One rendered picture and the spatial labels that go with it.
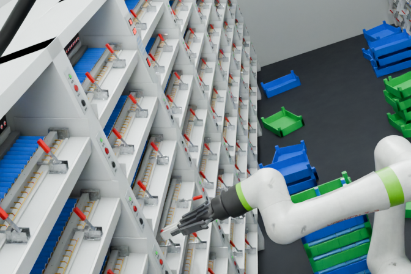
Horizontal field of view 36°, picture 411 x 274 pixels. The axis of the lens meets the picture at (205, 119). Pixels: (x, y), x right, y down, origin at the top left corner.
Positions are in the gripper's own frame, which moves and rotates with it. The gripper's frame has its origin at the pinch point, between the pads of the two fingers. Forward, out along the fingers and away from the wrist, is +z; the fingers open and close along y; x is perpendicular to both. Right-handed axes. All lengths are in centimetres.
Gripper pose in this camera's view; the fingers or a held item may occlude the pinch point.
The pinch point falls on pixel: (171, 230)
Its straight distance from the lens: 202.9
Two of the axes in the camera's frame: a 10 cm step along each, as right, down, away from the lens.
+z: -8.5, 4.4, 2.7
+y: 0.7, -4.2, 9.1
